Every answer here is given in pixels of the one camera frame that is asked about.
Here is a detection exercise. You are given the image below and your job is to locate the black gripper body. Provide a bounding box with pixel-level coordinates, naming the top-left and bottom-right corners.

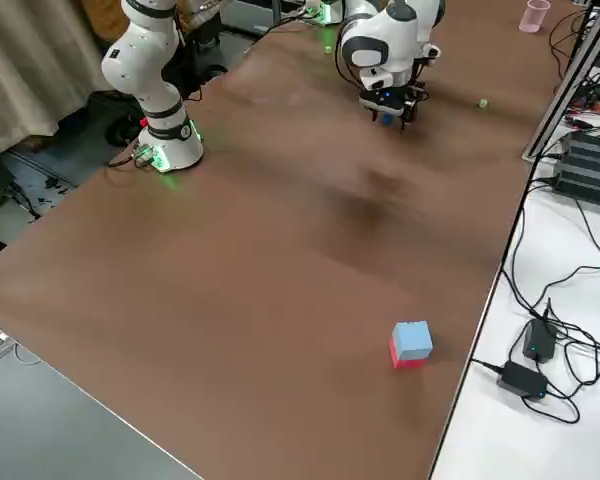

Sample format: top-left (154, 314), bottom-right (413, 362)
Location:
top-left (358, 87), bottom-right (411, 115)

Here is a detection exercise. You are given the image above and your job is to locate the pink plastic cup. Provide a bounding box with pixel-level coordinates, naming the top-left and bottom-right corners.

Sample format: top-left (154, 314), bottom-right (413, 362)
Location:
top-left (519, 0), bottom-right (552, 34)

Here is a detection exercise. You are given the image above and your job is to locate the black finned power supply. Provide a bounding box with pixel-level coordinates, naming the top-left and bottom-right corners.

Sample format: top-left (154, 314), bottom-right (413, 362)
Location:
top-left (562, 130), bottom-right (600, 166)
top-left (551, 149), bottom-right (600, 206)

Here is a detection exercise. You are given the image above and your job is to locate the red and light-blue block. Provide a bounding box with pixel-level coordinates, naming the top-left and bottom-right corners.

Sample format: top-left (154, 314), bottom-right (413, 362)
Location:
top-left (388, 321), bottom-right (435, 371)

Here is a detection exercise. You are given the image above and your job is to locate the black power adapter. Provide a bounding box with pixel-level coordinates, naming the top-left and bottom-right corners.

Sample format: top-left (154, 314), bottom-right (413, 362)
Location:
top-left (522, 318), bottom-right (557, 362)
top-left (496, 360), bottom-right (550, 400)

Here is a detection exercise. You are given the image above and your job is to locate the beige curtain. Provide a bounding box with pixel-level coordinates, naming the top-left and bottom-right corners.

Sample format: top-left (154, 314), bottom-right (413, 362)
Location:
top-left (0, 0), bottom-right (116, 161)

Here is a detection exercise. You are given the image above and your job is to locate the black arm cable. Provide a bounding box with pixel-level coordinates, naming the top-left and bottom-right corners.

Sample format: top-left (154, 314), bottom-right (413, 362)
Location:
top-left (334, 27), bottom-right (377, 94)

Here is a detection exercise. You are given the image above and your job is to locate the aluminium frame post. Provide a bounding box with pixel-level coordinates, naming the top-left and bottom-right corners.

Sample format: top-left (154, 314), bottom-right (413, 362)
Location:
top-left (522, 0), bottom-right (600, 162)

